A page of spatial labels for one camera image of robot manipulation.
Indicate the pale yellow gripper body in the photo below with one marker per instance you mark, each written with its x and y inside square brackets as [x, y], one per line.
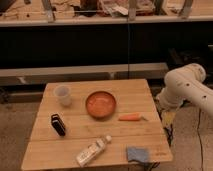
[167, 117]

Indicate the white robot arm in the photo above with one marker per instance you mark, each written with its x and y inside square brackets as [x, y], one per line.
[184, 83]

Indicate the black standing eraser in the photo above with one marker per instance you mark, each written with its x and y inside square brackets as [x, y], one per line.
[58, 124]

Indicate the orange carrot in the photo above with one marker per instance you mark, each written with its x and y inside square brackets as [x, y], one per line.
[131, 117]

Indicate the blue folded cloth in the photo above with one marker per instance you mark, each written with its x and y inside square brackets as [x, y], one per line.
[139, 155]

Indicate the orange wooden bowl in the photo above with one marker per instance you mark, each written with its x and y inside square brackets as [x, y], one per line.
[100, 104]

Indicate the clear plastic bottle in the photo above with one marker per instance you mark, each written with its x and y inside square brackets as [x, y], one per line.
[93, 150]

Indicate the translucent plastic cup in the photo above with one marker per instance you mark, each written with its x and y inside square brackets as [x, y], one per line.
[63, 95]

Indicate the long metal shelf rail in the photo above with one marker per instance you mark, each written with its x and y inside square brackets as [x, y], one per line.
[29, 76]

